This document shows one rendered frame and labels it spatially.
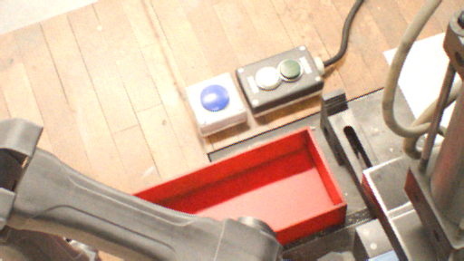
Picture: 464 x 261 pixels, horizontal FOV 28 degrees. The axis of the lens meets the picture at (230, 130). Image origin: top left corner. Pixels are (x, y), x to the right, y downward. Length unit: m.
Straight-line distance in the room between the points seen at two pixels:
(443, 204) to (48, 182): 0.34
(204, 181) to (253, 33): 0.25
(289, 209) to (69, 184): 0.49
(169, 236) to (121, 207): 0.05
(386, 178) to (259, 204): 0.28
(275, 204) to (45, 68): 0.39
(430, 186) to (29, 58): 0.72
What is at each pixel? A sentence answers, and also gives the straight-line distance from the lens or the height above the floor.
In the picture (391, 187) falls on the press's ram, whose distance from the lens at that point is 1.00.
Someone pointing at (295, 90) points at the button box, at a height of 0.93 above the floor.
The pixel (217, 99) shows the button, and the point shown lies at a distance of 1.28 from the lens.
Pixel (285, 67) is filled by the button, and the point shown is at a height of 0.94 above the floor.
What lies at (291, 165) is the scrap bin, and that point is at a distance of 1.26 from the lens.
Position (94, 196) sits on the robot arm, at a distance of 0.81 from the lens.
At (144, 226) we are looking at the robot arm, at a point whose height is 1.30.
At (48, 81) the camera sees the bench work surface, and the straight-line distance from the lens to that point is 1.37.
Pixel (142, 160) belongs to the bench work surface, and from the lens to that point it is 1.29.
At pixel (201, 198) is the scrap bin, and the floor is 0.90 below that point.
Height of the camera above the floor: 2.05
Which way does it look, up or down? 63 degrees down
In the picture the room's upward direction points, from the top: 7 degrees counter-clockwise
